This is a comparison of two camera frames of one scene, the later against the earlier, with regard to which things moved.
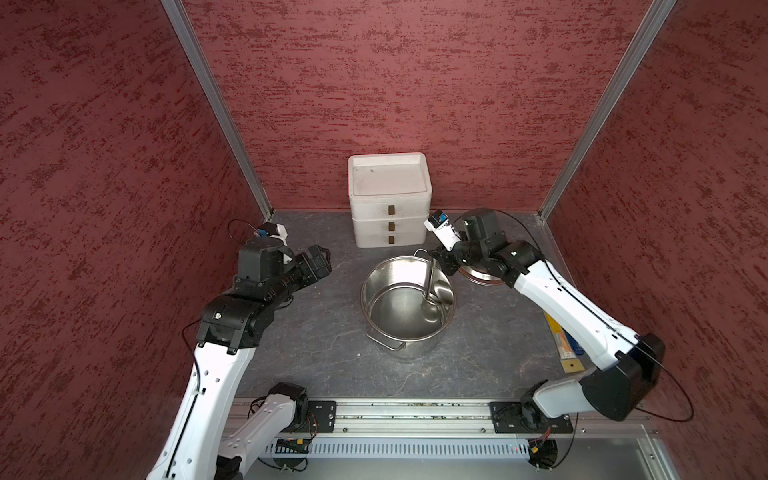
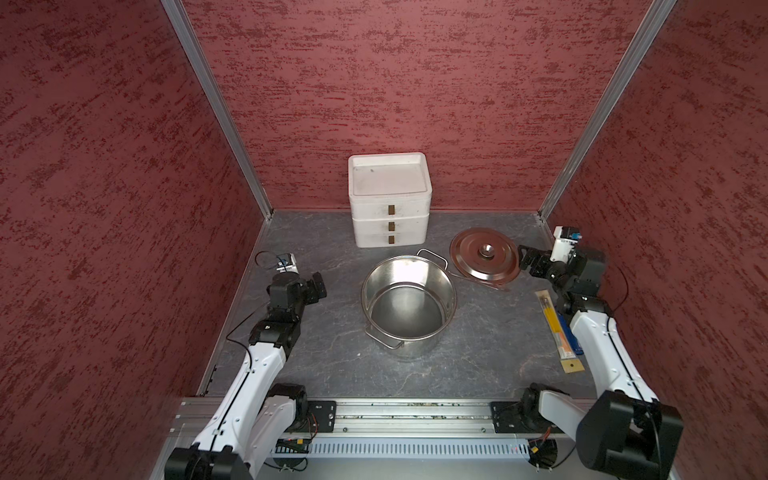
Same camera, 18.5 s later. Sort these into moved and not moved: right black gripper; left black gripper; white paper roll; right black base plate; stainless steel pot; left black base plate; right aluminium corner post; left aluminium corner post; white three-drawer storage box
Moved: white paper roll; left black gripper; right black gripper
Not moved: left black base plate; stainless steel pot; left aluminium corner post; white three-drawer storage box; right black base plate; right aluminium corner post
